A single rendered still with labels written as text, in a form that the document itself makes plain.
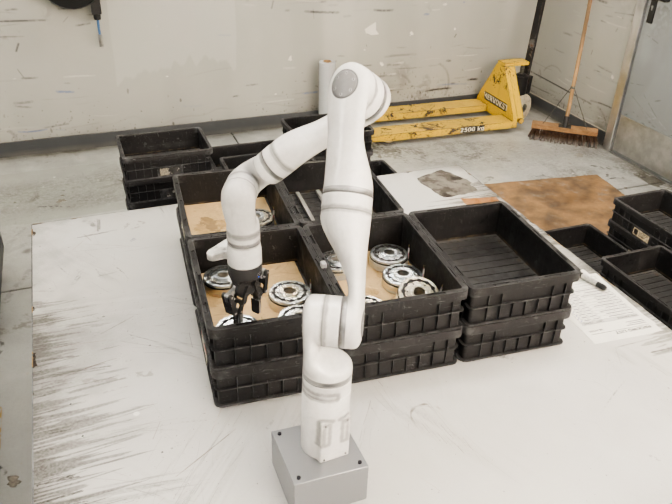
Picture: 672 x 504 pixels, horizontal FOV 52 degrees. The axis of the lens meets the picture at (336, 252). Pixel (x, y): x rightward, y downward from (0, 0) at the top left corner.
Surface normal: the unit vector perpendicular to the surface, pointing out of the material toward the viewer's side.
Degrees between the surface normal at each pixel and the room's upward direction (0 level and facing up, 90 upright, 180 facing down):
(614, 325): 0
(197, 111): 90
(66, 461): 0
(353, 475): 90
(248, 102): 90
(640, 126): 90
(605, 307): 0
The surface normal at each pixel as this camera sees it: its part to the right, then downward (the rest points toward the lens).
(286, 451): 0.04, -0.89
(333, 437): 0.45, 0.43
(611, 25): -0.93, 0.16
